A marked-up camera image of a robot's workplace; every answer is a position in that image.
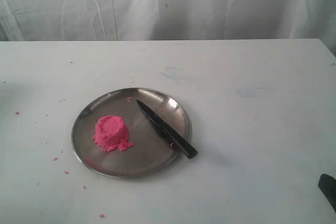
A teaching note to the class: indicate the black knife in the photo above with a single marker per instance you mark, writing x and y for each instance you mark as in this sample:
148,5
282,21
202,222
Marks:
177,140

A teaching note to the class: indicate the pink kinetic sand mound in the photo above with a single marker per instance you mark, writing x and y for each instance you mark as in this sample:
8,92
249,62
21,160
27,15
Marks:
111,133

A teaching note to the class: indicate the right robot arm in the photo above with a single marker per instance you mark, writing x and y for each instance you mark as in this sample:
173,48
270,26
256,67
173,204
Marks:
327,184

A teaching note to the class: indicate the round steel plate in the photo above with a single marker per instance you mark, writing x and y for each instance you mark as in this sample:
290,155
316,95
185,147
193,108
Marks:
151,149

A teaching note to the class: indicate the white backdrop curtain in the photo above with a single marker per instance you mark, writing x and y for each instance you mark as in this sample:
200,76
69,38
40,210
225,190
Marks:
167,19

